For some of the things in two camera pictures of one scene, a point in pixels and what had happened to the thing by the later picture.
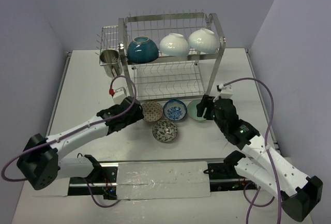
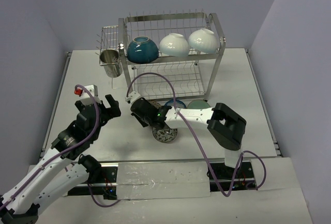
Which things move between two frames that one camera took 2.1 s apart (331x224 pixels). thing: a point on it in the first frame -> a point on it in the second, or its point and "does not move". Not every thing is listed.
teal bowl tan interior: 142,50 does not move
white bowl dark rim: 204,41 does not move
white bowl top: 174,44 does not move
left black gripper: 135,108 -> 101,110
